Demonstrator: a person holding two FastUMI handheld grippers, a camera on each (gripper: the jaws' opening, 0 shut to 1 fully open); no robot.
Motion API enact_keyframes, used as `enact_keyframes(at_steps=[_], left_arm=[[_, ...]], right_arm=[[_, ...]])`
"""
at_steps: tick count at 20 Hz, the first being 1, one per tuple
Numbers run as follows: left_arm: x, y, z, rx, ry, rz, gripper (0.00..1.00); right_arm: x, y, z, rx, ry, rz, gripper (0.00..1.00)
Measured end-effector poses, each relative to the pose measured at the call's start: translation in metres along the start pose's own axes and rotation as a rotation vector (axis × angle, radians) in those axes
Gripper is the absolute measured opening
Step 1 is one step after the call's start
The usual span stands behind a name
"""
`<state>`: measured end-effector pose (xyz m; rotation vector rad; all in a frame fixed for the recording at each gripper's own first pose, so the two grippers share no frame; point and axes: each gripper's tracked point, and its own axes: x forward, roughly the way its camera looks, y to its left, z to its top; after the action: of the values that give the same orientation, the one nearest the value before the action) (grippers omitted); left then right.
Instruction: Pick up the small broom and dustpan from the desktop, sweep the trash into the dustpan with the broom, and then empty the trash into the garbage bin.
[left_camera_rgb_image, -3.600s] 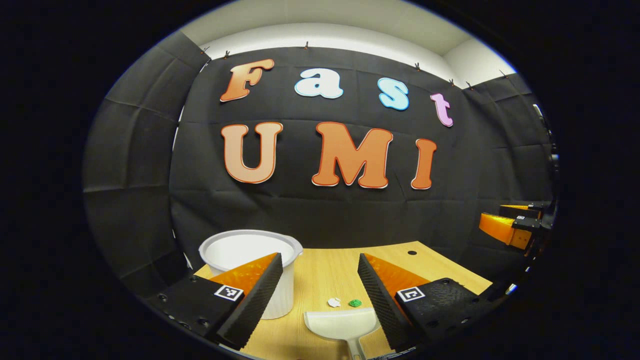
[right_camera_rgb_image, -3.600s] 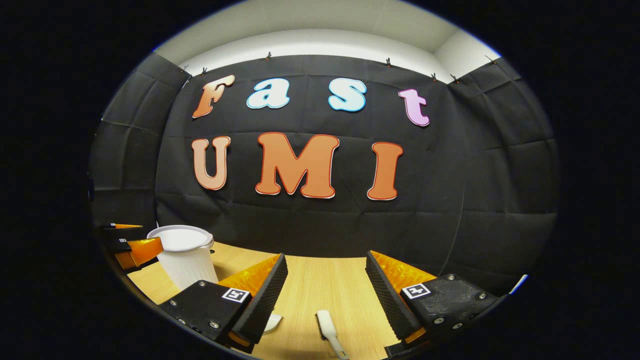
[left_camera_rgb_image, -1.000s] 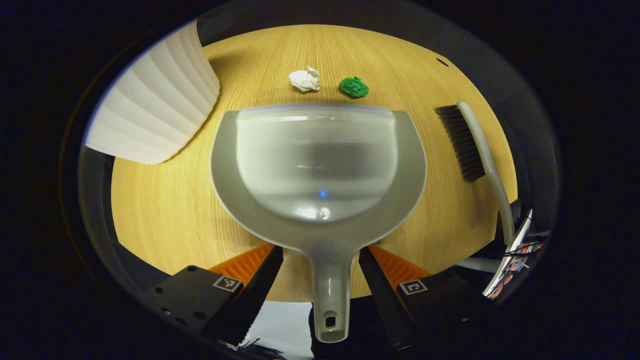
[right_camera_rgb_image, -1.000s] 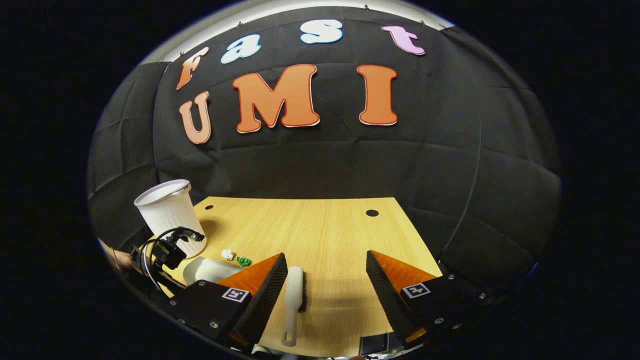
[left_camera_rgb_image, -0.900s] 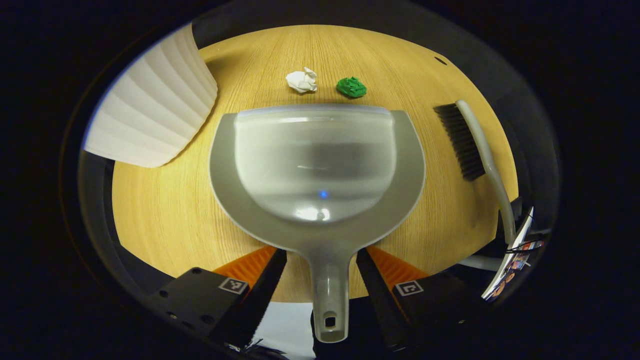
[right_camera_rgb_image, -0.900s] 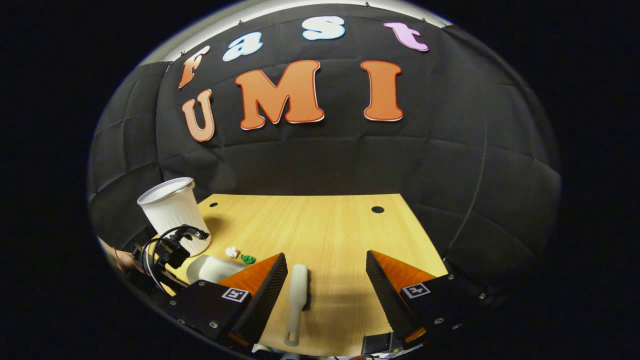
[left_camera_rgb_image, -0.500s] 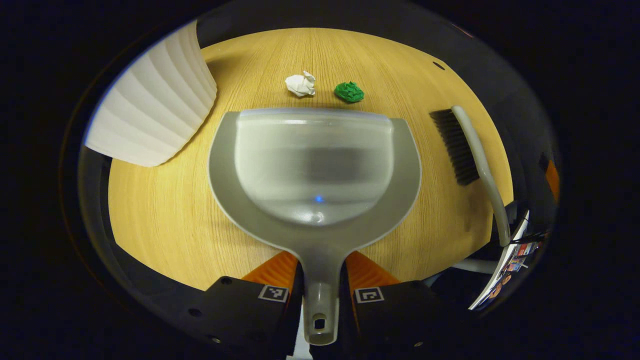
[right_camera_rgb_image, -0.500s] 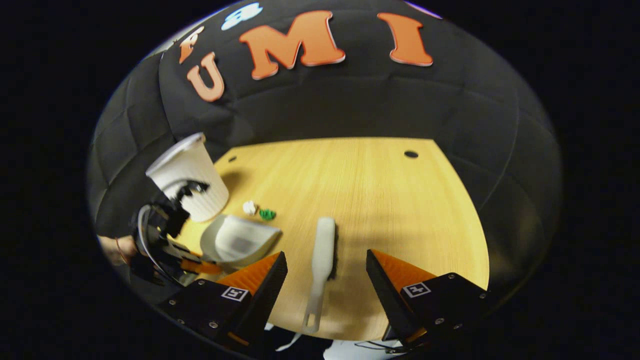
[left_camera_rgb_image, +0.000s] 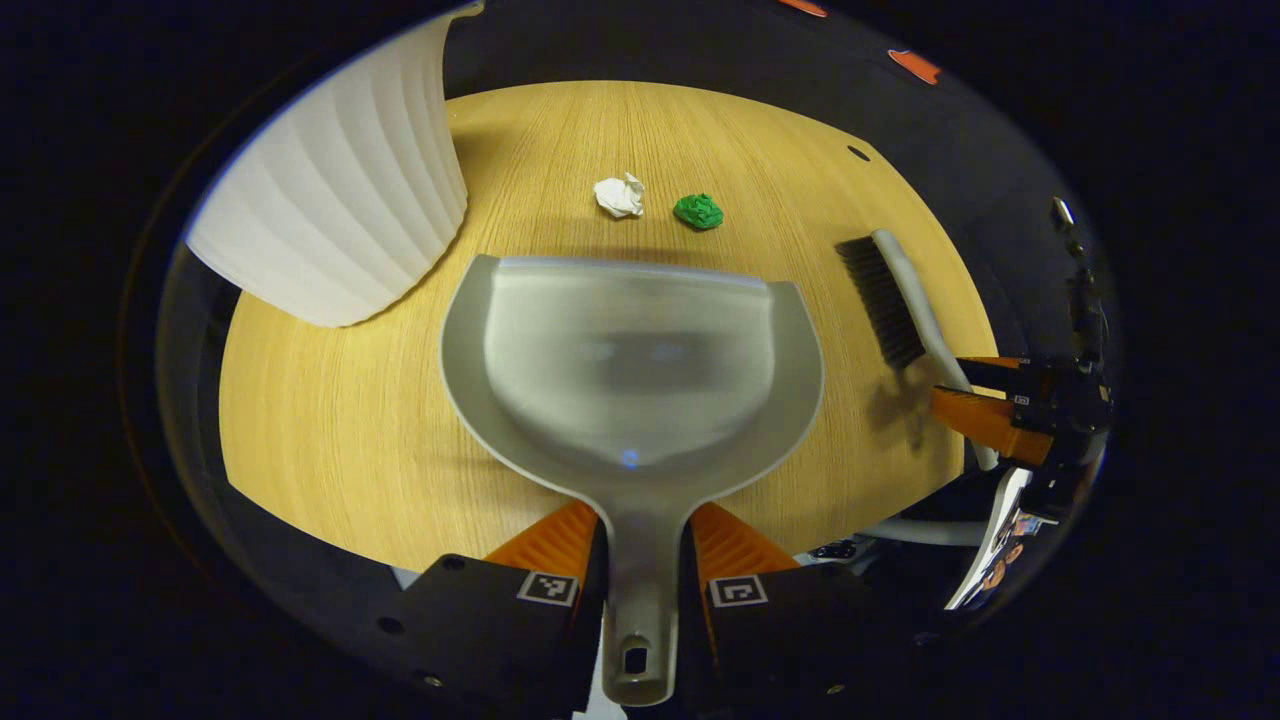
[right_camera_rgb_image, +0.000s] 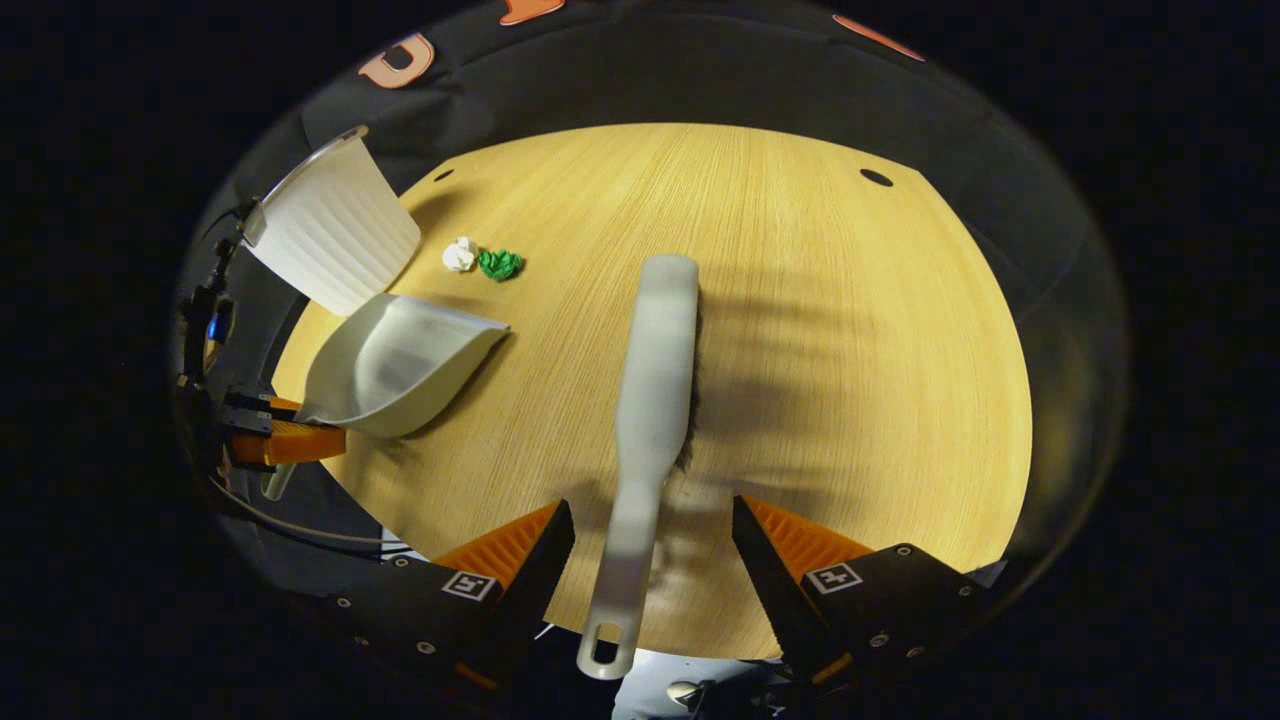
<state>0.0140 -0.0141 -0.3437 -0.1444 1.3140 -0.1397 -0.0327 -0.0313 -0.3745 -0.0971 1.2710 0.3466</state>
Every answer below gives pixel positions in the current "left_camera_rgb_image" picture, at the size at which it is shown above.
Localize grey plastic dustpan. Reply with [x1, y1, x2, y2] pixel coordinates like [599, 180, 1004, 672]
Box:
[440, 254, 827, 708]

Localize white ribbed garbage bin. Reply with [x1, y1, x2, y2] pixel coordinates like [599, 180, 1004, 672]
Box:
[185, 3, 487, 329]

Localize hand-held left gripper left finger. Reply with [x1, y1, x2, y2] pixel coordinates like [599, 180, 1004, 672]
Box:
[375, 500, 611, 717]

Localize wooden desktop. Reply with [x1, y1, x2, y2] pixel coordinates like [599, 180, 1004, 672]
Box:
[218, 80, 1001, 574]

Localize small grey broom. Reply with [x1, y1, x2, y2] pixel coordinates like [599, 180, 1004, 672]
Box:
[836, 228, 1001, 472]

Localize green paper ball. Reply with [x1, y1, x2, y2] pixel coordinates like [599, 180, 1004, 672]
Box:
[673, 193, 725, 232]

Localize white paper ball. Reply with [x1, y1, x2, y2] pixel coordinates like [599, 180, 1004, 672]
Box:
[593, 172, 647, 220]

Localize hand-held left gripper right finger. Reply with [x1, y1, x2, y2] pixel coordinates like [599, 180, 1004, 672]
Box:
[680, 502, 916, 719]

